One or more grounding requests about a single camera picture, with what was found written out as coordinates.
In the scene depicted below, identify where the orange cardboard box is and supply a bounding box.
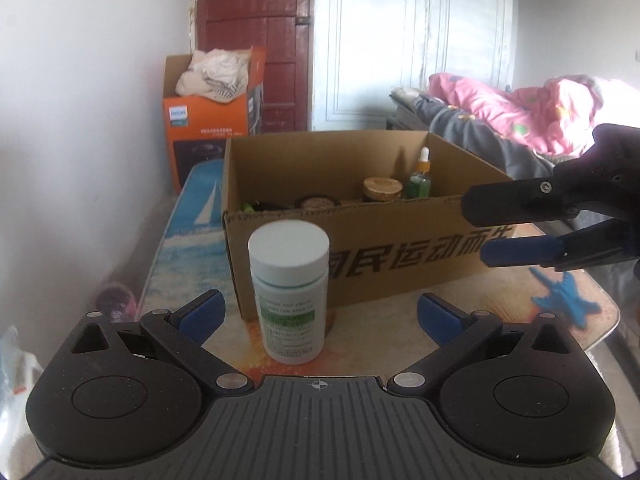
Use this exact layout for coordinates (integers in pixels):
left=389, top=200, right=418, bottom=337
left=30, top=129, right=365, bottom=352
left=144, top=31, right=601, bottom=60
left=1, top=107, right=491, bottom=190
left=162, top=46, right=268, bottom=194

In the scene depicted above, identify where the clear plastic bag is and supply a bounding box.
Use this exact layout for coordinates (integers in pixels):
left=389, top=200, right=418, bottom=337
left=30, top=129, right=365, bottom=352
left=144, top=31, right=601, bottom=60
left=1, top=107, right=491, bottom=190
left=0, top=325, right=46, bottom=461

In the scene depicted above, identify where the blue starfish toy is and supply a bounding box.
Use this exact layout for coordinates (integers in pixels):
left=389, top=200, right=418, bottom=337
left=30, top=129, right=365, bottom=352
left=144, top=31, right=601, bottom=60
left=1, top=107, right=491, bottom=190
left=530, top=266, right=601, bottom=331

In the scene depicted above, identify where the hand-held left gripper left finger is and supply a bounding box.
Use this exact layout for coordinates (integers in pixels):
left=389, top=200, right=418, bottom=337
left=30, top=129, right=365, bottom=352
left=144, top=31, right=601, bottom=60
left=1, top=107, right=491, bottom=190
left=55, top=290, right=253, bottom=396

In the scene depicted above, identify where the pink round object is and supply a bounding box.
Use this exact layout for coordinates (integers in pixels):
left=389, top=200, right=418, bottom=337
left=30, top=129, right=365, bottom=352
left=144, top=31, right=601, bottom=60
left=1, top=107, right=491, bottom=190
left=97, top=280, right=138, bottom=321

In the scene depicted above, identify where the pink blanket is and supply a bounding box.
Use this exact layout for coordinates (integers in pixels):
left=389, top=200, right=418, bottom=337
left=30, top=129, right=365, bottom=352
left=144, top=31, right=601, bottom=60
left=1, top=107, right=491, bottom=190
left=429, top=72, right=640, bottom=157

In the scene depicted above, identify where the white crumpled cloth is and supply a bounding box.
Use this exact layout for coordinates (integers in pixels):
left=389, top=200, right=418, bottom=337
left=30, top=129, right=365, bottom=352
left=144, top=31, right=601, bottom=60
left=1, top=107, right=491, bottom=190
left=175, top=49, right=251, bottom=103

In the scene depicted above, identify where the red wooden door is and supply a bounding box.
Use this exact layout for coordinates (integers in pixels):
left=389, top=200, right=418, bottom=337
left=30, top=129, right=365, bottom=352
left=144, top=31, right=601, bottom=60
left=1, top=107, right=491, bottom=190
left=195, top=0, right=316, bottom=136

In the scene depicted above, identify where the white pill bottle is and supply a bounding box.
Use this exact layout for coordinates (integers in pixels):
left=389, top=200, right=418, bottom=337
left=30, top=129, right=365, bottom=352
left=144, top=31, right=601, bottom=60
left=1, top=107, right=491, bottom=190
left=248, top=222, right=331, bottom=366

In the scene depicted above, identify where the green dropper bottle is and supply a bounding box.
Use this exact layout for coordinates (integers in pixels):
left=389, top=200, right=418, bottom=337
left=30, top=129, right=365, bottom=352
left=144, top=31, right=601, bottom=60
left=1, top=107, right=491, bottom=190
left=405, top=146, right=432, bottom=198

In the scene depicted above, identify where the white wardrobe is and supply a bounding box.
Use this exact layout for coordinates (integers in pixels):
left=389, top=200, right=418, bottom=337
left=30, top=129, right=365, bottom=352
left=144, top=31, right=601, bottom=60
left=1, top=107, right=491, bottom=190
left=312, top=0, right=516, bottom=133

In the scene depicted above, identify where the large printed cardboard box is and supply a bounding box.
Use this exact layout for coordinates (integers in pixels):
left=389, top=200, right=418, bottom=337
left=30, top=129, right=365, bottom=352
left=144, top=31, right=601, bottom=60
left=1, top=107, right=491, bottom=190
left=222, top=130, right=516, bottom=322

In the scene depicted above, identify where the black jar with gold lid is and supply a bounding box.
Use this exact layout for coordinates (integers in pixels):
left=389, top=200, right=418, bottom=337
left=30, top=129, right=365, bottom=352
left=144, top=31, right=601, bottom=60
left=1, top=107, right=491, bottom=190
left=362, top=176, right=404, bottom=202

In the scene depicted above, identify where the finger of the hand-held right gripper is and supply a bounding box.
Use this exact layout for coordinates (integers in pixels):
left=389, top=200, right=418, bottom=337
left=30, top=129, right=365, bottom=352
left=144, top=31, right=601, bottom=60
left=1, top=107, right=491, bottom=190
left=482, top=220, right=640, bottom=271
left=461, top=172, right=616, bottom=227

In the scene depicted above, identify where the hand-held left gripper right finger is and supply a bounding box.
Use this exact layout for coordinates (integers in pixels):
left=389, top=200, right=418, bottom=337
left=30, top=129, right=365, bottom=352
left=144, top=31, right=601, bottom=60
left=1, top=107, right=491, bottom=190
left=387, top=292, right=586, bottom=396

